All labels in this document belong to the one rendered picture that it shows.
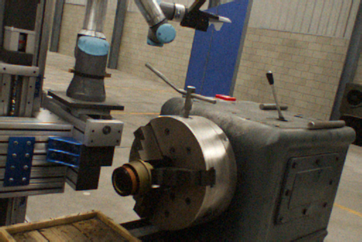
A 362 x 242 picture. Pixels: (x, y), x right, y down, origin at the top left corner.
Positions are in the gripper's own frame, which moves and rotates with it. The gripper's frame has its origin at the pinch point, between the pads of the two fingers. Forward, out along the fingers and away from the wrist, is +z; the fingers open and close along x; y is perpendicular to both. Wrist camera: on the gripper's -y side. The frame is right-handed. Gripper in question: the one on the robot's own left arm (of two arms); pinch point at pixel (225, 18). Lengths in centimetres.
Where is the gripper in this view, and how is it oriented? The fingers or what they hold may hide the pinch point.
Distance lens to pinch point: 187.8
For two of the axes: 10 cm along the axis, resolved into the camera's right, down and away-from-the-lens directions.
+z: 9.4, 1.3, 3.1
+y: -2.2, 9.3, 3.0
